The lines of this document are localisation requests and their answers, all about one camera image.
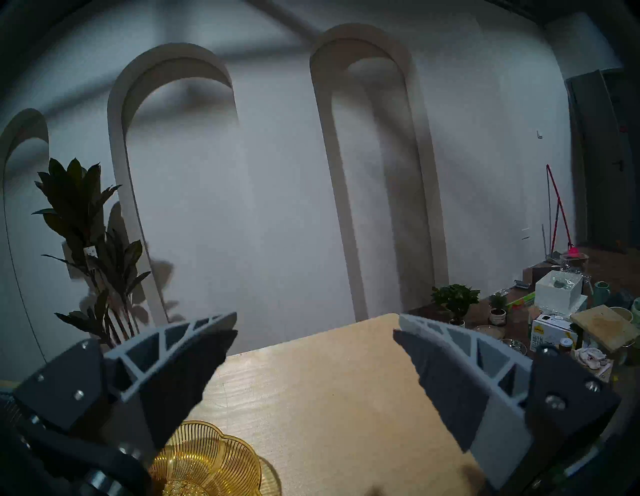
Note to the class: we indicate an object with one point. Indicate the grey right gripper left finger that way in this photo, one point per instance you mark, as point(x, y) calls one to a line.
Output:
point(160, 380)

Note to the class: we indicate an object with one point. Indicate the white floral cloth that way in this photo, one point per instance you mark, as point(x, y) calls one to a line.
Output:
point(590, 357)

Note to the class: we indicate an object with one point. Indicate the amber glass plate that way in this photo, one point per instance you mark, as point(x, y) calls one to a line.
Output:
point(205, 460)

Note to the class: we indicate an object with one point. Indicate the round ceramic plate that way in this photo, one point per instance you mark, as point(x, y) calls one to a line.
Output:
point(490, 331)

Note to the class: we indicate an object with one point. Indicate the beige round bowl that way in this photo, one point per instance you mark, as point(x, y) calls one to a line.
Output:
point(622, 313)

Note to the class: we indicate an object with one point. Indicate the small bushy potted plant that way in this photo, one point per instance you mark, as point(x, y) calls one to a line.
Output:
point(455, 297)

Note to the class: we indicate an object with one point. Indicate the white open box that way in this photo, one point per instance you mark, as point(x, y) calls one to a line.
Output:
point(557, 295)

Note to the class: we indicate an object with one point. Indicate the white carton with yellow print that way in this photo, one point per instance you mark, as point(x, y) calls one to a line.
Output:
point(550, 332)

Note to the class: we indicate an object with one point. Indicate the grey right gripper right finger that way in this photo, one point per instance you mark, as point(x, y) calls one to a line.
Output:
point(475, 390)

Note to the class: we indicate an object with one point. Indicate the tiny potted plant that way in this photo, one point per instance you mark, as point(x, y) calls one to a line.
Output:
point(497, 310)

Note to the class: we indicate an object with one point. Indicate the teal ceramic vase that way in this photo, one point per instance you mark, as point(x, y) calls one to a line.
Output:
point(601, 294)

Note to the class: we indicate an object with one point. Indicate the dark grey door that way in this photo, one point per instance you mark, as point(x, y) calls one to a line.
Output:
point(607, 165)

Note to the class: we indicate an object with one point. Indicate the wooden cutting board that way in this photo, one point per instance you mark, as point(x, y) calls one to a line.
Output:
point(602, 327)

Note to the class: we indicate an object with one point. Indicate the tall potted leafy plant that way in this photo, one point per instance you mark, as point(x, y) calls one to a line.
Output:
point(75, 200)

